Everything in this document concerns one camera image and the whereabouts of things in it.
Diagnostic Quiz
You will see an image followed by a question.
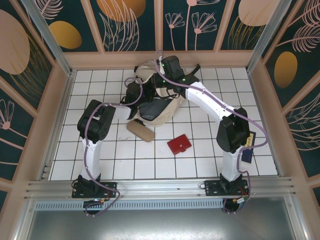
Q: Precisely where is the tan pencil case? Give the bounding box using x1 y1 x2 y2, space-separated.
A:
126 119 156 144

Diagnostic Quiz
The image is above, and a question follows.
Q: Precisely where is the cream canvas backpack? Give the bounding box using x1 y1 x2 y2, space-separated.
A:
121 59 202 128

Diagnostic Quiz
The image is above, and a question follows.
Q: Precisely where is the red snap wallet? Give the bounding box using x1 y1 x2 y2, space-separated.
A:
166 133 192 156

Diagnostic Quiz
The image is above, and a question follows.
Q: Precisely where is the grey metal sheet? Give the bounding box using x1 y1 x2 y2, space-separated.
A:
14 196 308 240

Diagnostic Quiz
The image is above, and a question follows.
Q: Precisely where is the green circuit board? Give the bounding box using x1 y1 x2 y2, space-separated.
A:
234 196 251 206

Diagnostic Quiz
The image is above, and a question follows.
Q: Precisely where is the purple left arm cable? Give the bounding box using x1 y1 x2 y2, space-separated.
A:
83 77 145 217

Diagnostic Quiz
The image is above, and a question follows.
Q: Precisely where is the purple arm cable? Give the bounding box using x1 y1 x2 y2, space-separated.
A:
154 49 269 216
83 77 145 217

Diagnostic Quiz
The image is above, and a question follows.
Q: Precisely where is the aluminium side rail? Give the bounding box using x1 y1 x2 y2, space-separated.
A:
246 70 285 177
39 71 77 181

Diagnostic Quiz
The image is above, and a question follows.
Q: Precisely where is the aluminium mounting rail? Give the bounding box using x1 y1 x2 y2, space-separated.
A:
23 176 296 201

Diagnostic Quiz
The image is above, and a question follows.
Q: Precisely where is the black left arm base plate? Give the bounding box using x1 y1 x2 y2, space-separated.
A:
71 181 118 199

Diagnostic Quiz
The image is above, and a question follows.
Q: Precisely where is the aluminium corner post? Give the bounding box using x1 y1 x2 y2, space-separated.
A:
21 0 77 76
245 0 289 74

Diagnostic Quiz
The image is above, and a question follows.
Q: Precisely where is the grey slotted cable duct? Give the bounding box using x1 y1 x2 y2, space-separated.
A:
34 201 225 211

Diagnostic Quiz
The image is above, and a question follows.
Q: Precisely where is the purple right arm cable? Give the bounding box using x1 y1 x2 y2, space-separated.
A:
154 49 269 216

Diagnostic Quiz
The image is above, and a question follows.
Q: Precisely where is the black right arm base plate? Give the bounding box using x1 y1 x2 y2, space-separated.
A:
204 179 251 197

